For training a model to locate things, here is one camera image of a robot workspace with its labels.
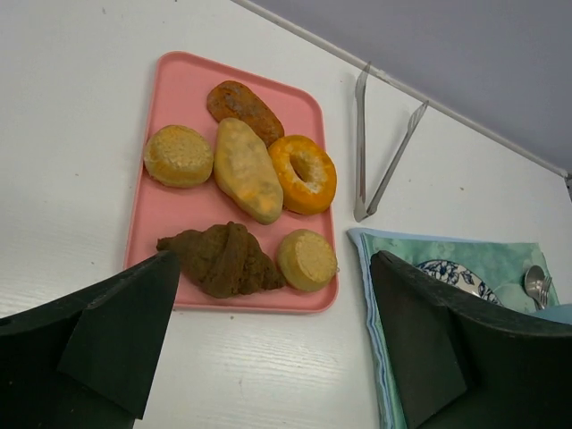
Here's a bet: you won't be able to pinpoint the metal tongs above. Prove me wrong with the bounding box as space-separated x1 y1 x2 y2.
353 62 429 223

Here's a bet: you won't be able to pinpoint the green cloth placemat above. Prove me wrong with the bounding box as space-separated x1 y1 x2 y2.
348 228 550 428

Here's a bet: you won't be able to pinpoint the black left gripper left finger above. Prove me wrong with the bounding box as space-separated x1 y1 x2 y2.
1 251 180 428

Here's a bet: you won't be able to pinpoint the brown croissant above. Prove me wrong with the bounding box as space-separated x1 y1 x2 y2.
156 222 286 299

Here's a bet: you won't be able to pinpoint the metal fork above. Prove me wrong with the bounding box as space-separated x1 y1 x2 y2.
535 275 552 309

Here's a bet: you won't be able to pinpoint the dark orange oblong bread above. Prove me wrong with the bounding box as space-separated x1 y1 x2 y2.
206 80 285 147

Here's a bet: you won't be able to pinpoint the orange donut bread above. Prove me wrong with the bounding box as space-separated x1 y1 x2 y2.
268 135 337 215

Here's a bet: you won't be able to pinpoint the blue floral plate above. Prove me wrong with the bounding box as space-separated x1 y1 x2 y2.
416 259 501 306

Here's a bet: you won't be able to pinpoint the small round yellow muffin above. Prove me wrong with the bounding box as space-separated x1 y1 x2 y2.
277 229 338 292

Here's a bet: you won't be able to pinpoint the pink plastic tray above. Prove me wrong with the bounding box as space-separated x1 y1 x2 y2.
123 52 339 314

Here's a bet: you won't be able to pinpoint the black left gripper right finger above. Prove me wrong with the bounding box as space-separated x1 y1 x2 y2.
370 251 571 428

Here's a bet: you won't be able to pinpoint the pale yellow oval bread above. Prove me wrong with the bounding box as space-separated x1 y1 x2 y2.
214 118 283 225

